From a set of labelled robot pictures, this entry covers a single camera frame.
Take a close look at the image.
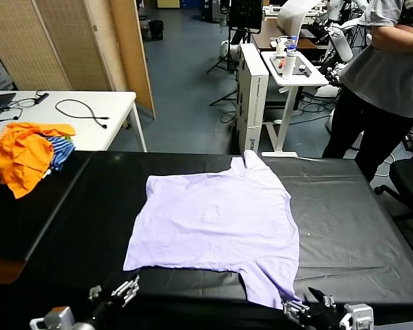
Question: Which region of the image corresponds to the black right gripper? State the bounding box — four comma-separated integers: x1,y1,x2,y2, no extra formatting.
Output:
281,287,345,330

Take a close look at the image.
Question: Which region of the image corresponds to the tall white cardboard box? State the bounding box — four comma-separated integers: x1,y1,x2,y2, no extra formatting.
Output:
235,43,270,156

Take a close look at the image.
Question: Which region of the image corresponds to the white cup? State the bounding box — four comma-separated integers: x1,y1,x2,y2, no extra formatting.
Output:
275,36,289,58

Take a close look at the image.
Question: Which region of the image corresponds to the orange garment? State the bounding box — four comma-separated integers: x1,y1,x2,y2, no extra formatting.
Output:
0,122,76,199

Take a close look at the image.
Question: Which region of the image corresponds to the white standing desk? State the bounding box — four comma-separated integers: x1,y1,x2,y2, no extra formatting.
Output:
260,50,330,158

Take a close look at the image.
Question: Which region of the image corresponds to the white round floor device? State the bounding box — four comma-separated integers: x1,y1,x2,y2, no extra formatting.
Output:
219,39,240,59

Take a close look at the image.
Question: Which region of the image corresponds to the person in grey shirt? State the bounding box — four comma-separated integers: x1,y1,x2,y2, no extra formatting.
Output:
321,0,413,183

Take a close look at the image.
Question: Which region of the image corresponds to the lavender t-shirt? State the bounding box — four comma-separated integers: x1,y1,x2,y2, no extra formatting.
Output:
123,149,302,310

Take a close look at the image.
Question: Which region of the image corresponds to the blue striped garment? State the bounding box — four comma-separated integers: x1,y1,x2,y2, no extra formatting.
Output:
44,135,76,172

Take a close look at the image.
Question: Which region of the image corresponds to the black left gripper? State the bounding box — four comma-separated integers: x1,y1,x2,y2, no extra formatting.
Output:
85,274,141,327

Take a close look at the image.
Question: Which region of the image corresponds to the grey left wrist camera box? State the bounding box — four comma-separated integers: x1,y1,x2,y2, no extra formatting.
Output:
30,305,77,330

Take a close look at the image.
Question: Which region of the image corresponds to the black side table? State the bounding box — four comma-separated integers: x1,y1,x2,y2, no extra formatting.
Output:
0,151,94,286

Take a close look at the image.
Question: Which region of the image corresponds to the black bin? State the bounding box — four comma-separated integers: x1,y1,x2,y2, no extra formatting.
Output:
147,19,165,41

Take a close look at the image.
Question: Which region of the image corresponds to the brown wooden desk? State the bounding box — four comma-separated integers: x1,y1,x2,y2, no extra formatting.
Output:
251,16,331,52

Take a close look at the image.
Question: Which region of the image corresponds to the black table cover sheet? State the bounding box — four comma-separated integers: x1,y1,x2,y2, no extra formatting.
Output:
23,151,413,310

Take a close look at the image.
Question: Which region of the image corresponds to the white curved sheet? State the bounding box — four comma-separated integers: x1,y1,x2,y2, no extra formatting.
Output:
277,0,323,38

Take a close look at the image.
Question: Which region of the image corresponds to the wooden folding screen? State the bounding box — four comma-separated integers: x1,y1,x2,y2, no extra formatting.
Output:
0,0,156,120

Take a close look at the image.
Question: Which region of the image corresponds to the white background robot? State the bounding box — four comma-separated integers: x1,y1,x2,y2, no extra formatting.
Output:
313,0,372,97

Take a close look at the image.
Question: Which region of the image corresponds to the white table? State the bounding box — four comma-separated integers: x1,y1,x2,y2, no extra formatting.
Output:
0,90,148,153

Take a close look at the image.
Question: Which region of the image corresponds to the black looped cable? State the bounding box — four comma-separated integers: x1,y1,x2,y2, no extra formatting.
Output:
54,98,110,130

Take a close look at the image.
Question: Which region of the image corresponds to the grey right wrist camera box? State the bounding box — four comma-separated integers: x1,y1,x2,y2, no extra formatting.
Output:
339,302,374,330

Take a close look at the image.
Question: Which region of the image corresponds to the black headset cable with dongle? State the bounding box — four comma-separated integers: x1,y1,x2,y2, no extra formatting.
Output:
5,89,50,121

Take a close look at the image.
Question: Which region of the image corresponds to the black office chair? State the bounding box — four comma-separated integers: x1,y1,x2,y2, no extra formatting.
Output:
374,126,413,221

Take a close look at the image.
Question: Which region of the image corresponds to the grey tray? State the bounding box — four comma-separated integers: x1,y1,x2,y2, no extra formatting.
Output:
269,54,314,77

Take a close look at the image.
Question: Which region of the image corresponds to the white tumbler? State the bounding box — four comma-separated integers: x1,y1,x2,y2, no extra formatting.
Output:
282,51,296,80

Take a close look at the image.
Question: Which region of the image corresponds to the black tool on tray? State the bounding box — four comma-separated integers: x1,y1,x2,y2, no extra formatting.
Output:
293,63,313,77

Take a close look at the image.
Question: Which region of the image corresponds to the black monitor on tripod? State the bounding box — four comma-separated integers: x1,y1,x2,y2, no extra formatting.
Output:
206,0,264,75

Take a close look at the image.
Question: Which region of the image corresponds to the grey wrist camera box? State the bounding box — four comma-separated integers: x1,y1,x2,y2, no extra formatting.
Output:
339,302,374,330
30,305,77,330

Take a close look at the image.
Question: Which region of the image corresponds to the clear water bottle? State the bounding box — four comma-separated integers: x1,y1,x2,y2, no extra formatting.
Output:
286,35,299,56

